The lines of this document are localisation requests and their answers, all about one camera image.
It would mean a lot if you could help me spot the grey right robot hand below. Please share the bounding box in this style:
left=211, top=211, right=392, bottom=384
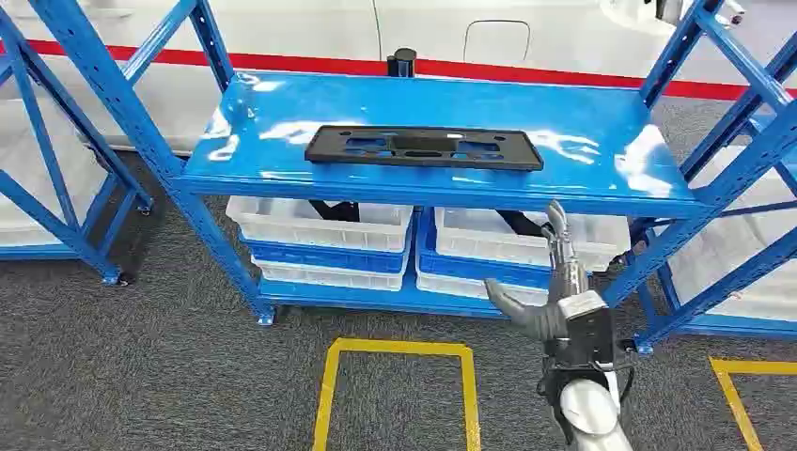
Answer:
left=484, top=200, right=591, bottom=342

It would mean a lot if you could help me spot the black plastic car panel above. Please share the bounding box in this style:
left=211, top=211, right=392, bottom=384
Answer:
left=304, top=125, right=545, bottom=172

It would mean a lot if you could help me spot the black plastic part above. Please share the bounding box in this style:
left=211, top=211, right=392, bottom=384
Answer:
left=309, top=200, right=361, bottom=224
left=495, top=210, right=548, bottom=239

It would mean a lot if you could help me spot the white plastic crate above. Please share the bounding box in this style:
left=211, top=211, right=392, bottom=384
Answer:
left=226, top=195, right=414, bottom=254
left=684, top=146, right=797, bottom=263
left=414, top=271, right=551, bottom=307
left=433, top=207, right=632, bottom=273
left=0, top=99, right=108, bottom=248
left=665, top=236, right=797, bottom=323
left=252, top=255, right=409, bottom=292

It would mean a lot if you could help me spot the blue plastic crate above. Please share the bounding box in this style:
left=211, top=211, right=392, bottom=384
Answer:
left=239, top=233, right=413, bottom=275
left=414, top=211, right=555, bottom=290

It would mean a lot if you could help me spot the blue metal shelf rack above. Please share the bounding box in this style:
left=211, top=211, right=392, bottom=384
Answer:
left=622, top=0, right=797, bottom=356
left=27, top=0, right=797, bottom=326
left=0, top=0, right=200, bottom=288

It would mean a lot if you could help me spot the yellow floor tape square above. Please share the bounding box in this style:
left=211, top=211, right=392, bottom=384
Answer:
left=311, top=337, right=482, bottom=451
left=710, top=356, right=797, bottom=451

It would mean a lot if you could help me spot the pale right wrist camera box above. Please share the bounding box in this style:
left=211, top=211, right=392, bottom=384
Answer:
left=546, top=290, right=617, bottom=369

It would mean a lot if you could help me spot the black cylindrical post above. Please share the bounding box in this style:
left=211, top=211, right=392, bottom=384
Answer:
left=386, top=47, right=417, bottom=78

